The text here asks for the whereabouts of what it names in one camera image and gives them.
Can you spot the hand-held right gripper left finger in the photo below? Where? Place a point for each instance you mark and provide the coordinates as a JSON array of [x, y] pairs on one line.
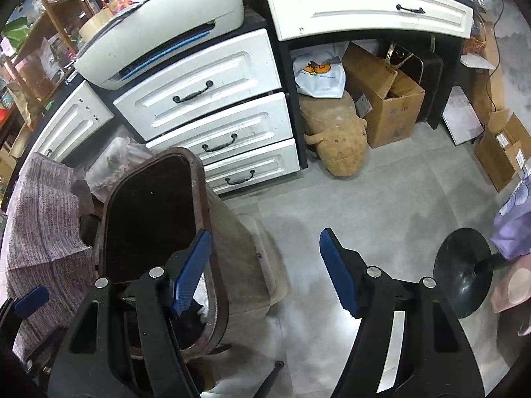
[[191, 273]]

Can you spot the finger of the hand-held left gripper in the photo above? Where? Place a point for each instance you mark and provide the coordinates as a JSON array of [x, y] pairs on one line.
[[31, 300]]

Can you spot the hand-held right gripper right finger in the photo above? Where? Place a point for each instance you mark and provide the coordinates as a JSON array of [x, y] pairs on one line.
[[338, 269]]

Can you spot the brown waste bin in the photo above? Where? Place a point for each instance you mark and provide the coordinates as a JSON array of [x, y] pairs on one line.
[[145, 199]]

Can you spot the black stool base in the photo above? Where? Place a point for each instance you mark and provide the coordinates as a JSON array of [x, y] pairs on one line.
[[460, 273]]

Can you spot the small white drawer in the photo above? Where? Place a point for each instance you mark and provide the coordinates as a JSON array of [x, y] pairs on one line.
[[273, 161]]

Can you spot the brown plush toy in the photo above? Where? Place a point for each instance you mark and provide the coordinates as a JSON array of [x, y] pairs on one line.
[[336, 137]]

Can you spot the clear plastic bag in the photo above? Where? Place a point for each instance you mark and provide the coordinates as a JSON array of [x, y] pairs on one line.
[[112, 166]]

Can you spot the middle white drawer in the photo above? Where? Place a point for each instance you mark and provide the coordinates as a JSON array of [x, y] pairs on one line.
[[257, 124]]

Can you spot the open cardboard box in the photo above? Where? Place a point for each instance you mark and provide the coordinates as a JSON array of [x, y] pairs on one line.
[[386, 112]]

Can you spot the purple printed cloth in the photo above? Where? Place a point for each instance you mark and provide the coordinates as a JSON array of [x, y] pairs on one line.
[[514, 224]]

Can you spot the white bag with orange print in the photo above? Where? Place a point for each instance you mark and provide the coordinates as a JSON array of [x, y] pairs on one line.
[[319, 78]]

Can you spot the white flat box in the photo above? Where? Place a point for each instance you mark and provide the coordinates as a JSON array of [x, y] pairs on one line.
[[460, 116]]

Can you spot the small cardboard box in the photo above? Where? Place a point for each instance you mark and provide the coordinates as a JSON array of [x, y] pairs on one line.
[[498, 153]]

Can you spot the large white drawer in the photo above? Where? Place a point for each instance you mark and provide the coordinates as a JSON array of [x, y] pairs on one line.
[[232, 74]]

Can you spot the black cabinet box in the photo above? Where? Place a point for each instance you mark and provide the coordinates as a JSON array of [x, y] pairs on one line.
[[431, 74]]

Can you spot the wooden shelf rack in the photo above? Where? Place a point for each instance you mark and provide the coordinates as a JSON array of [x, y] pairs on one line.
[[45, 49]]

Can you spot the wide white desk drawer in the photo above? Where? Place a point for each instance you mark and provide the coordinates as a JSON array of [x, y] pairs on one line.
[[352, 8]]

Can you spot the white printer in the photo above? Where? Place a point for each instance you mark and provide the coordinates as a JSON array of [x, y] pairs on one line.
[[166, 12]]

